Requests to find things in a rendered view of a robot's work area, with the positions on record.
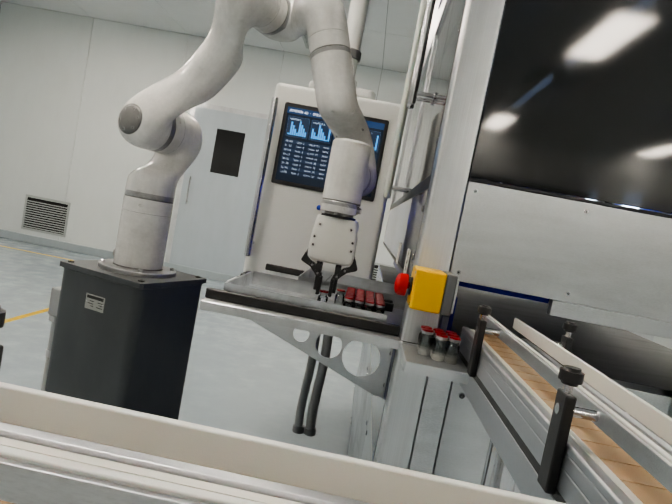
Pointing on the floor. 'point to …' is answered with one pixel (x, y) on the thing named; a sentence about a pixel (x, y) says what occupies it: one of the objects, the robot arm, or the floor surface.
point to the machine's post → (441, 214)
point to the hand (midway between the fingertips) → (325, 285)
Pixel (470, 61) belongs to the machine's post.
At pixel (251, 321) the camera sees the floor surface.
